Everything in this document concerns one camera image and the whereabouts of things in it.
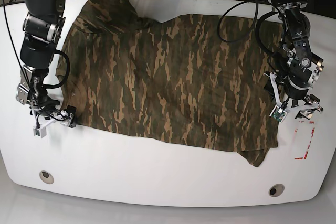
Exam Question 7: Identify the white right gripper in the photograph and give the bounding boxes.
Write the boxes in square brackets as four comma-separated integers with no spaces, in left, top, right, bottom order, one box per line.
[33,105,77,137]

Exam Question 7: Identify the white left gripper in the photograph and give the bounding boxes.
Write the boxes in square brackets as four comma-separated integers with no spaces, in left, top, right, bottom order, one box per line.
[264,71,323,123]

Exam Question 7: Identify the camouflage t-shirt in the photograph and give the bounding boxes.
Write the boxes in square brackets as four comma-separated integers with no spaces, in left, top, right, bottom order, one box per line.
[61,0,278,167]

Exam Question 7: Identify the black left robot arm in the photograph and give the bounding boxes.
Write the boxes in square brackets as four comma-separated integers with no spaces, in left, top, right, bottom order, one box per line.
[255,0,324,122]

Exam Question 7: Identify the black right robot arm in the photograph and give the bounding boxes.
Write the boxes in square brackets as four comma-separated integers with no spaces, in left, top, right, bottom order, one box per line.
[16,0,76,137]

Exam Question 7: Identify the red tape rectangle marking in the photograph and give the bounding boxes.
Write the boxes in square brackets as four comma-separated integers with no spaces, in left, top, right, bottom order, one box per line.
[291,120,316,160]

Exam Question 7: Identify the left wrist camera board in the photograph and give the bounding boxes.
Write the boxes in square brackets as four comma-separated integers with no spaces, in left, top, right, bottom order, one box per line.
[269,105,288,123]

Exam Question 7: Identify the left table cable grommet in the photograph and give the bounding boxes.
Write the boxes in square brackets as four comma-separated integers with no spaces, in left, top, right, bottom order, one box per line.
[39,170,54,185]

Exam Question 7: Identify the table cable grommet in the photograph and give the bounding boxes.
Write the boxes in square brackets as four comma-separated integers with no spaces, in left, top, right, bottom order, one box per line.
[269,184,285,197]
[39,170,54,185]

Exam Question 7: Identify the right table cable grommet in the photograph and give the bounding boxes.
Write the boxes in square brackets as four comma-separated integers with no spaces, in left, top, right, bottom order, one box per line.
[269,184,285,197]

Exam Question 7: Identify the black loop cable left arm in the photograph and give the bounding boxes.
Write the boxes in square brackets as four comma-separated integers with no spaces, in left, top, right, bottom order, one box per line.
[218,0,263,43]

